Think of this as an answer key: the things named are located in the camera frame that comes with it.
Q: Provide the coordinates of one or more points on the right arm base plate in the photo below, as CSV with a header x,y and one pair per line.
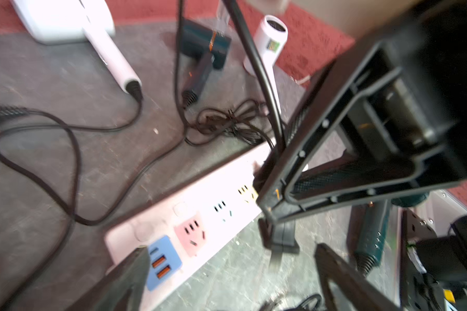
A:
x,y
418,290

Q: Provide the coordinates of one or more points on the white square hair dryer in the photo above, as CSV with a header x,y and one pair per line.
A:
x,y
63,22

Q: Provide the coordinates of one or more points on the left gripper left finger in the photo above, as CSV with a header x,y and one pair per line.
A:
x,y
124,285

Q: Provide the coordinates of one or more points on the white power strip coloured sockets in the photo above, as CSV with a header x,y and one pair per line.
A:
x,y
183,231

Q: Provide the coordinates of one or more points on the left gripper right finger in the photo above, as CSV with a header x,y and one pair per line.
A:
x,y
343,288

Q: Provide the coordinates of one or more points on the white round hair dryer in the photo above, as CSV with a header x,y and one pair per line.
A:
x,y
270,39

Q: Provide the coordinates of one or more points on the dark green hair dryer back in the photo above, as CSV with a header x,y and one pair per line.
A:
x,y
209,48

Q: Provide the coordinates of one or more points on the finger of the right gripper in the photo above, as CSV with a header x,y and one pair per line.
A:
x,y
387,119

